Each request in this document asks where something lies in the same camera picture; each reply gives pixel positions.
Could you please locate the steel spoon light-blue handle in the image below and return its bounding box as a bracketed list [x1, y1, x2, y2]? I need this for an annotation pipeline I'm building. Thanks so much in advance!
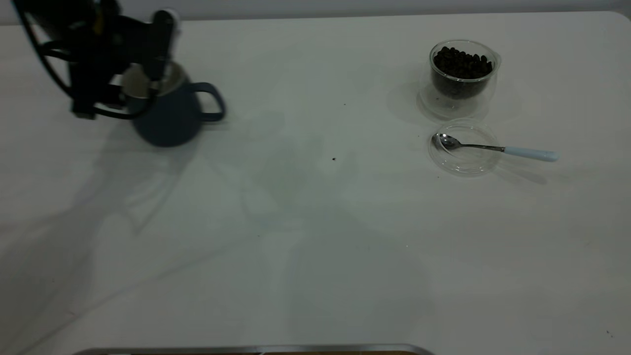
[432, 133, 560, 163]

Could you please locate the double-wall glass cup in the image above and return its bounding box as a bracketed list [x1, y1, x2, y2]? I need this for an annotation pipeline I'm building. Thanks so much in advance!
[419, 39, 502, 120]

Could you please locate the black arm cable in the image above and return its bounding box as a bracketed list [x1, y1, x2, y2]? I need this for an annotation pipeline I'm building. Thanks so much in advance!
[14, 0, 158, 121]

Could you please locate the dark coffee beans heap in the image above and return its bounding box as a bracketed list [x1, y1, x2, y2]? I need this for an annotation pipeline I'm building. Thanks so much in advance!
[433, 46, 493, 99]

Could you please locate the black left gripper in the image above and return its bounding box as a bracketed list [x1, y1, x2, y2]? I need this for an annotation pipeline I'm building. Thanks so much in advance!
[69, 9, 179, 119]

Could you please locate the dark grey-blue ceramic mug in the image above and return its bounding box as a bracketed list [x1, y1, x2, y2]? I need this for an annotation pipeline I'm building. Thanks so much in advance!
[122, 62, 226, 147]

